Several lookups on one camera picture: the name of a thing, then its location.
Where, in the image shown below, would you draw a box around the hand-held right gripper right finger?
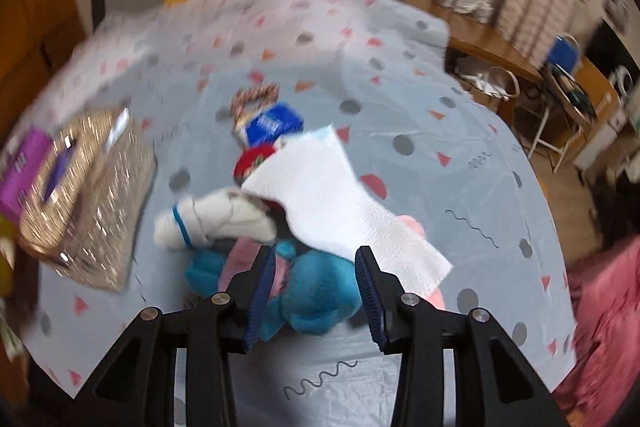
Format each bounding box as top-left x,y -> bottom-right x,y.
354,246 -> 571,427

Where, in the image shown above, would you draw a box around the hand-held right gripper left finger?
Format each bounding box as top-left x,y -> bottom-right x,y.
55,246 -> 277,427

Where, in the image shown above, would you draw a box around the blue plush toy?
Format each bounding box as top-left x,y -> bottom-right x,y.
185,239 -> 373,342

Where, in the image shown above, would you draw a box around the pink towel blue band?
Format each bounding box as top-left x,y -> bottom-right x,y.
397,215 -> 446,310

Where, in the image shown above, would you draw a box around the white paper towel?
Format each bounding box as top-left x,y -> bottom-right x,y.
241,125 -> 453,298

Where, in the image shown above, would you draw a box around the red plush toy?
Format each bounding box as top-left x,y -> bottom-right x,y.
234,144 -> 281,181

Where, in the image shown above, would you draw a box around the pink cloth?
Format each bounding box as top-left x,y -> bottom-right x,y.
219,239 -> 263,289

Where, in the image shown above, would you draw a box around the white rolled towel blue band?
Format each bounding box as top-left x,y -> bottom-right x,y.
153,188 -> 278,253

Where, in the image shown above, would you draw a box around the blue tissue packet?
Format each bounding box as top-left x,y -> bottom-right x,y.
244,103 -> 304,145

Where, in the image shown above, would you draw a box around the patterned light blue sheet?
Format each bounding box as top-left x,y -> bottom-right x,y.
15,0 -> 581,427

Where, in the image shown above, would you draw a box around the pink blanket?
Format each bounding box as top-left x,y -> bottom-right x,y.
550,237 -> 640,418

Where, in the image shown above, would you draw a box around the purple packet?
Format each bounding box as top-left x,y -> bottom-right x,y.
0,128 -> 51,223

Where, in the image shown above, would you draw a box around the wooden desk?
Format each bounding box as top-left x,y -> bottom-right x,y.
395,0 -> 626,158

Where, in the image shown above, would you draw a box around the orange wooden cabinet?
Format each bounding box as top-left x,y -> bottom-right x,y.
0,0 -> 91,118

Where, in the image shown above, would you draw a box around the braided rope ring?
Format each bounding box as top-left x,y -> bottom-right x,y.
231,84 -> 280,124

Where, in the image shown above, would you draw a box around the white cables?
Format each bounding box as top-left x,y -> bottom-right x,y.
457,59 -> 521,100

